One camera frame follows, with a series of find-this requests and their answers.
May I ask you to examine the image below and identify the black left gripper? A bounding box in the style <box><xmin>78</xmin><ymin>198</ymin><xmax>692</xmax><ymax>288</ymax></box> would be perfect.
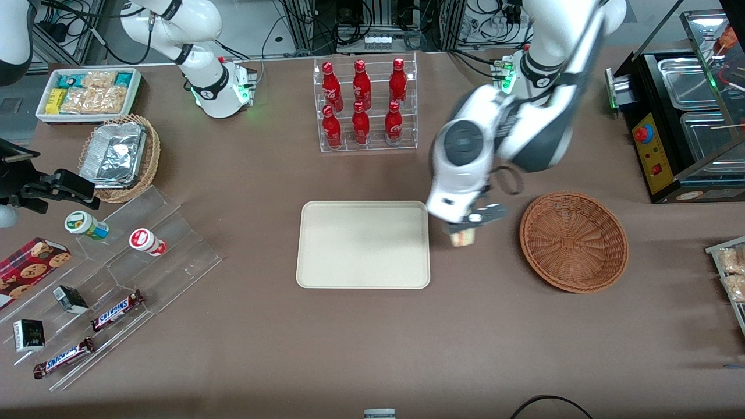
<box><xmin>445</xmin><ymin>189</ymin><xmax>508</xmax><ymax>235</ymax></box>

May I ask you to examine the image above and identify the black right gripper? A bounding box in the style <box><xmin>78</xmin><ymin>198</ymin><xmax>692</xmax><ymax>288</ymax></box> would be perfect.
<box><xmin>0</xmin><ymin>139</ymin><xmax>101</xmax><ymax>214</ymax></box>

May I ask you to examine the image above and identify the aluminium foil tray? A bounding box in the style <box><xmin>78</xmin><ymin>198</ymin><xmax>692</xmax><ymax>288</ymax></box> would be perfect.
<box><xmin>80</xmin><ymin>122</ymin><xmax>147</xmax><ymax>189</ymax></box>

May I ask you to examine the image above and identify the light oval wicker basket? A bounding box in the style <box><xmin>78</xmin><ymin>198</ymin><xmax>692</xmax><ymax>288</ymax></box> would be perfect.
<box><xmin>78</xmin><ymin>114</ymin><xmax>161</xmax><ymax>204</ymax></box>

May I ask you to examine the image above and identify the beige rectangular tray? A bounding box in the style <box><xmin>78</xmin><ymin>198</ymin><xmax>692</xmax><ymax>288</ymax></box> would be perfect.
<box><xmin>296</xmin><ymin>201</ymin><xmax>431</xmax><ymax>290</ymax></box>

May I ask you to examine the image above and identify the round brown wicker basket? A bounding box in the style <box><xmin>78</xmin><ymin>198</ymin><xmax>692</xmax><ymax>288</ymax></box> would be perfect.
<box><xmin>519</xmin><ymin>192</ymin><xmax>629</xmax><ymax>293</ymax></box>

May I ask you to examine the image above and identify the metal tray with snacks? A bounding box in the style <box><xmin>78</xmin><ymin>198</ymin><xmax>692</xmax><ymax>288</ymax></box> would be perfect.
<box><xmin>704</xmin><ymin>236</ymin><xmax>745</xmax><ymax>338</ymax></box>

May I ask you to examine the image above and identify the green lid yogurt cup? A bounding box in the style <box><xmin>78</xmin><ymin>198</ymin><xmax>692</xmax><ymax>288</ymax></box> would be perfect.
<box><xmin>65</xmin><ymin>211</ymin><xmax>109</xmax><ymax>242</ymax></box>

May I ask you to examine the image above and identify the red lid yogurt cup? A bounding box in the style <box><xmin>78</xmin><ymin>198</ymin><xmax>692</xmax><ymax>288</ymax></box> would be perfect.
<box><xmin>129</xmin><ymin>228</ymin><xmax>168</xmax><ymax>257</ymax></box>

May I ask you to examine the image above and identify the white plastic snack bin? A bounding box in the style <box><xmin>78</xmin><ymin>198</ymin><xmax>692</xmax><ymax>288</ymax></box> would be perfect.
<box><xmin>36</xmin><ymin>68</ymin><xmax>143</xmax><ymax>125</ymax></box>

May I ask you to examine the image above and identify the red plaid cookie box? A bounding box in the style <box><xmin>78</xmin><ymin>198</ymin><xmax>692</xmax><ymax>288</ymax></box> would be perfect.
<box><xmin>0</xmin><ymin>237</ymin><xmax>72</xmax><ymax>311</ymax></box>

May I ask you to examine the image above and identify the clear bag of crackers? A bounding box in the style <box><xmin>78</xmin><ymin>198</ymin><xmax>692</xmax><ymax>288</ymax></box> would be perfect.
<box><xmin>60</xmin><ymin>71</ymin><xmax>130</xmax><ymax>115</ymax></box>

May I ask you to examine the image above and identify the small black white box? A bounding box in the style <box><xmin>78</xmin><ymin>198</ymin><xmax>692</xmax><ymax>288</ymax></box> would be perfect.
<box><xmin>13</xmin><ymin>319</ymin><xmax>46</xmax><ymax>353</ymax></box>
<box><xmin>52</xmin><ymin>285</ymin><xmax>89</xmax><ymax>315</ymax></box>

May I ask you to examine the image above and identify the clear acrylic stepped display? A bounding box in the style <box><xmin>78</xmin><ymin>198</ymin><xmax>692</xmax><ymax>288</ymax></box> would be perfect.
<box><xmin>0</xmin><ymin>185</ymin><xmax>223</xmax><ymax>392</ymax></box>

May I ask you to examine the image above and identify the clear acrylic bottle rack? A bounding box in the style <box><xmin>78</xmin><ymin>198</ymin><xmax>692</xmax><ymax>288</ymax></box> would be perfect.
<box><xmin>313</xmin><ymin>52</ymin><xmax>418</xmax><ymax>154</ymax></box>

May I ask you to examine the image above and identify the brown Snickers bar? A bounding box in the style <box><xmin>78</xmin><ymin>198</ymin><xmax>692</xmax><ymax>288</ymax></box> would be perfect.
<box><xmin>33</xmin><ymin>337</ymin><xmax>97</xmax><ymax>380</ymax></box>
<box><xmin>90</xmin><ymin>289</ymin><xmax>145</xmax><ymax>333</ymax></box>

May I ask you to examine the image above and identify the red cola bottle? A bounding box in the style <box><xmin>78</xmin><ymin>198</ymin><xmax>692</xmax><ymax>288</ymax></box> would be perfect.
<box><xmin>389</xmin><ymin>58</ymin><xmax>407</xmax><ymax>108</ymax></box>
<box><xmin>352</xmin><ymin>102</ymin><xmax>371</xmax><ymax>146</ymax></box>
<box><xmin>353</xmin><ymin>59</ymin><xmax>372</xmax><ymax>110</ymax></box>
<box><xmin>385</xmin><ymin>100</ymin><xmax>404</xmax><ymax>145</ymax></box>
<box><xmin>322</xmin><ymin>105</ymin><xmax>343</xmax><ymax>150</ymax></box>
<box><xmin>322</xmin><ymin>62</ymin><xmax>344</xmax><ymax>111</ymax></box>

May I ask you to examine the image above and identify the black food warmer machine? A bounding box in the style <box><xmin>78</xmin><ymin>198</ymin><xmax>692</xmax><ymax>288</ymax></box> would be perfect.
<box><xmin>605</xmin><ymin>9</ymin><xmax>745</xmax><ymax>204</ymax></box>

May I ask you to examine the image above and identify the stainless steel pan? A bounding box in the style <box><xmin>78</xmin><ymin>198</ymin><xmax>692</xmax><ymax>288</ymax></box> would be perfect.
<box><xmin>679</xmin><ymin>111</ymin><xmax>745</xmax><ymax>171</ymax></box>
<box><xmin>658</xmin><ymin>56</ymin><xmax>723</xmax><ymax>111</ymax></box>

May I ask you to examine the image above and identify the clear snack bag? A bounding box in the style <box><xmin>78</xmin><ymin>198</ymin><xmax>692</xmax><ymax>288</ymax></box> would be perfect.
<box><xmin>717</xmin><ymin>247</ymin><xmax>745</xmax><ymax>275</ymax></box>
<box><xmin>722</xmin><ymin>274</ymin><xmax>745</xmax><ymax>303</ymax></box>

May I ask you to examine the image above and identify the black cable loop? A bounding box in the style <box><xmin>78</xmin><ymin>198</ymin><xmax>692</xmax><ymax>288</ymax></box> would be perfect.
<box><xmin>509</xmin><ymin>395</ymin><xmax>594</xmax><ymax>419</ymax></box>

